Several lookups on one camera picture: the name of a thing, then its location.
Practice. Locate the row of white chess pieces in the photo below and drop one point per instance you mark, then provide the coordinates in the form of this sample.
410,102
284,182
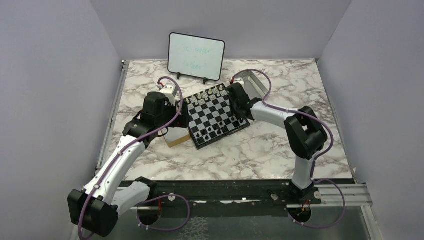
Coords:
215,96

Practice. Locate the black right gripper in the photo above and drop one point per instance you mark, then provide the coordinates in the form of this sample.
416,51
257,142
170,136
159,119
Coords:
233,111

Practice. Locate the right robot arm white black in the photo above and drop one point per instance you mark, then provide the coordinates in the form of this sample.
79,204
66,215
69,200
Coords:
305,135

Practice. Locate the black white chessboard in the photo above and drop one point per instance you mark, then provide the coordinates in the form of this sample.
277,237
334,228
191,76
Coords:
202,118

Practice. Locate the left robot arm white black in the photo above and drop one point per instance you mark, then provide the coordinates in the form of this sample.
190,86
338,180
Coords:
98,206

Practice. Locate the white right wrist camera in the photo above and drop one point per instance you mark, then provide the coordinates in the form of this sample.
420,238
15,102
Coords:
240,82

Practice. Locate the gold metal tin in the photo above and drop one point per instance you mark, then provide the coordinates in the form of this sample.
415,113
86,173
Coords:
175,136

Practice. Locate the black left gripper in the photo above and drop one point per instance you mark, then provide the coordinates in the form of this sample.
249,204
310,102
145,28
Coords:
183,120

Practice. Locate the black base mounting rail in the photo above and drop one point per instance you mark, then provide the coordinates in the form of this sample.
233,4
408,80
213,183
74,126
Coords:
233,198

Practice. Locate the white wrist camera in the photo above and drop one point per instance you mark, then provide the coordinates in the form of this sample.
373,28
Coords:
170,91
240,82

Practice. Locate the small whiteboard on stand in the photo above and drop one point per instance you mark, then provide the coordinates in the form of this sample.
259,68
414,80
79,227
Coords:
195,56

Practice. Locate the silver pink metal tin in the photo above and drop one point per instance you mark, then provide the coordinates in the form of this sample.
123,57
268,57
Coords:
252,85

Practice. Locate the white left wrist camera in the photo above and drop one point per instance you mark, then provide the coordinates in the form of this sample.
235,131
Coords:
170,91

